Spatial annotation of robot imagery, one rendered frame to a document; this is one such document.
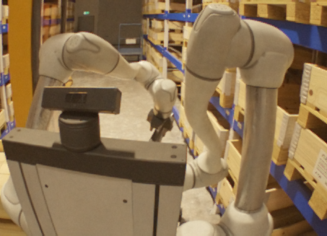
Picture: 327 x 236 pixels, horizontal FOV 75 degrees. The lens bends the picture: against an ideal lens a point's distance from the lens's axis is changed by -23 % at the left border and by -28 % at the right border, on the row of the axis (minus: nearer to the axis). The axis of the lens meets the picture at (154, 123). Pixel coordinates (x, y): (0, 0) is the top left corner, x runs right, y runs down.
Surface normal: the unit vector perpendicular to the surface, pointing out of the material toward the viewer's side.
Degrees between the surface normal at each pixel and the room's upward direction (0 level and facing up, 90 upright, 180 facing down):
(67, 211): 90
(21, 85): 90
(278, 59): 86
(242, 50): 104
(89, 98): 61
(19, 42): 90
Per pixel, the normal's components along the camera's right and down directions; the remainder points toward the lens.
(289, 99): 0.15, 0.40
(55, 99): -0.07, -0.10
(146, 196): -0.11, 0.39
